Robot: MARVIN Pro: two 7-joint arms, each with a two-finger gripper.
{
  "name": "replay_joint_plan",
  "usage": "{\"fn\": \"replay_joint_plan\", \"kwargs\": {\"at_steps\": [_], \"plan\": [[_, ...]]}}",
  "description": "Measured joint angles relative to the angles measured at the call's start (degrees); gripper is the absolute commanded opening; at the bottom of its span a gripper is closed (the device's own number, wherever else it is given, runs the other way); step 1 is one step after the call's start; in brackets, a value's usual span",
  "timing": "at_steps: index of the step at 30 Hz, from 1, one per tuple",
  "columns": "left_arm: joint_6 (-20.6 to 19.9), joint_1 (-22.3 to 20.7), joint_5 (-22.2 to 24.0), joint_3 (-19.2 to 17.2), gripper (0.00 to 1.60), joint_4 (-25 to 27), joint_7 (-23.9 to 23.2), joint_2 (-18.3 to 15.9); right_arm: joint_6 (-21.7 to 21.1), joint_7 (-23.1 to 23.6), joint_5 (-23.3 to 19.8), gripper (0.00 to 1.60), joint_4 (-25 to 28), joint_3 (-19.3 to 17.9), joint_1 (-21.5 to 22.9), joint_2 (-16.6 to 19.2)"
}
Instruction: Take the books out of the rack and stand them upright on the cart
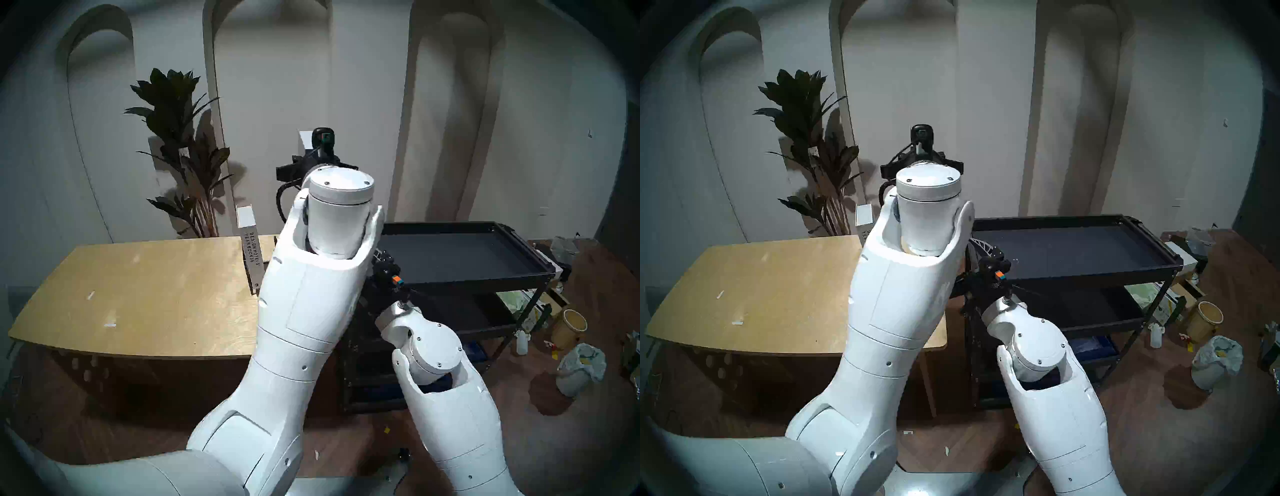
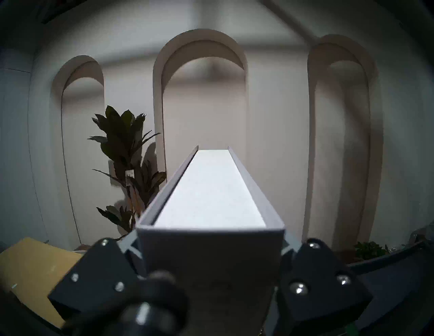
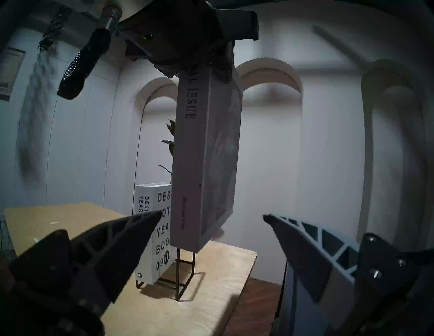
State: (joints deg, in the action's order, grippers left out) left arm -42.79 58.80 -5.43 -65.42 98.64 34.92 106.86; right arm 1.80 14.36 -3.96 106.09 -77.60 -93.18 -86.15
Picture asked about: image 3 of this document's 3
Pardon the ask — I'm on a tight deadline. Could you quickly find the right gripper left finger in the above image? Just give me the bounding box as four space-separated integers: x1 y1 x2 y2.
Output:
0 211 162 336

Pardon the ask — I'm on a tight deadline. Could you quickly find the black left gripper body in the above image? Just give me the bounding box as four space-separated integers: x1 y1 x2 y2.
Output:
115 0 260 78

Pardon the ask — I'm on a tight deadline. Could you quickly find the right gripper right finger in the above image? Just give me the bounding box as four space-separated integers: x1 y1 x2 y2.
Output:
263 213 434 336

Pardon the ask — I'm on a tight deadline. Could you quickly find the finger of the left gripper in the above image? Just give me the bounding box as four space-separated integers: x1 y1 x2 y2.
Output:
211 40 237 84

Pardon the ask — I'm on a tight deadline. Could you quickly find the white Special Issue book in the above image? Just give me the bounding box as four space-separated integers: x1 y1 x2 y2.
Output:
170 66 243 254

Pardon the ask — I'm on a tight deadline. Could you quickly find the white Design Hotels Yearbook book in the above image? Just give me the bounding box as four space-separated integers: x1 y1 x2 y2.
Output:
134 183 178 284

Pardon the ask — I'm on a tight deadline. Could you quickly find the tall green potted plant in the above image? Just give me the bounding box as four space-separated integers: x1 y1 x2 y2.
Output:
159 119 177 175

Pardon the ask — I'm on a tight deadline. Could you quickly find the light wooden table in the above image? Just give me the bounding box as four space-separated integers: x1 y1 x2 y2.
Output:
3 203 257 336

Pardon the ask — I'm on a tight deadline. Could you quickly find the black wire book rack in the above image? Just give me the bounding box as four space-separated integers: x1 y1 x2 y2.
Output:
135 249 197 302

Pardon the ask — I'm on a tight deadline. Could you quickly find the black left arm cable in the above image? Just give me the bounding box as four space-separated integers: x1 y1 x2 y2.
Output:
57 5 123 100

